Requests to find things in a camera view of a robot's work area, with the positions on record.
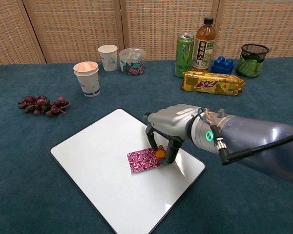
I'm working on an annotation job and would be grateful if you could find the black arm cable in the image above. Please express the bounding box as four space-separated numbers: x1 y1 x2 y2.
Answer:
209 124 293 166

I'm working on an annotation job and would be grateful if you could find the brown tea bottle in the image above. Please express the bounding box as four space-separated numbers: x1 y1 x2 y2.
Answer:
191 17 216 73

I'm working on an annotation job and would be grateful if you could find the woven bamboo folding screen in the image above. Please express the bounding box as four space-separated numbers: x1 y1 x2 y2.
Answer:
0 0 293 66

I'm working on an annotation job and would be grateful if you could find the green energy drink can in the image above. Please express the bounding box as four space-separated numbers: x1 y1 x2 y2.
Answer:
174 33 195 78

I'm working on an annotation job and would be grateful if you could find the pink glitter card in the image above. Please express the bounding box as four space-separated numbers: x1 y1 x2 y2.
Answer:
126 145 167 174

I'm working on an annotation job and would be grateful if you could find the white paper cup floral print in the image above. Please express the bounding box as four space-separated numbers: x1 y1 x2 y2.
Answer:
98 45 119 72

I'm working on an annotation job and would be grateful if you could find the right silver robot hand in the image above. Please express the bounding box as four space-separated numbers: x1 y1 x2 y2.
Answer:
143 104 202 164

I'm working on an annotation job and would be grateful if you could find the dark red grape bunch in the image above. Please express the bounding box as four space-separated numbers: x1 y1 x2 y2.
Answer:
18 95 71 117

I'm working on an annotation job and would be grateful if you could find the blue toy brick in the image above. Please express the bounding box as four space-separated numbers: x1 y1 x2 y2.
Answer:
210 56 235 75

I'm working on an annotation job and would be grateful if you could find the clear jar of binder clips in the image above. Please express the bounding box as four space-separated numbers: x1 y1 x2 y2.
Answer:
119 48 147 76

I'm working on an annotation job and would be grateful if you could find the blue table cloth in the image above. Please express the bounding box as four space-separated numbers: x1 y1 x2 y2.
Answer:
0 57 293 234

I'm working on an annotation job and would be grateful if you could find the green fabric bundle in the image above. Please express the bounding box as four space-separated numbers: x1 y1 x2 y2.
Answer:
236 58 261 78

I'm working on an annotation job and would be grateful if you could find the black mesh pen holder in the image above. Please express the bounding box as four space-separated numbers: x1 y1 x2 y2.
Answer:
235 43 270 78

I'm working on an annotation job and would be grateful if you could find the yellow biscuit pack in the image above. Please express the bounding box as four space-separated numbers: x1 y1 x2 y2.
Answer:
181 71 246 97

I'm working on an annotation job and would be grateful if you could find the white rectangular board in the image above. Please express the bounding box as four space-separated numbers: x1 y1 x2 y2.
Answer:
50 108 206 234

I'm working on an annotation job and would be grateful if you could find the paper cup orange inside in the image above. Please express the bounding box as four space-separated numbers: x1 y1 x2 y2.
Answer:
73 61 99 74

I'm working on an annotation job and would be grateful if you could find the white paper cup blue stripe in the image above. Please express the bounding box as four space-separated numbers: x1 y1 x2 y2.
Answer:
74 69 101 98

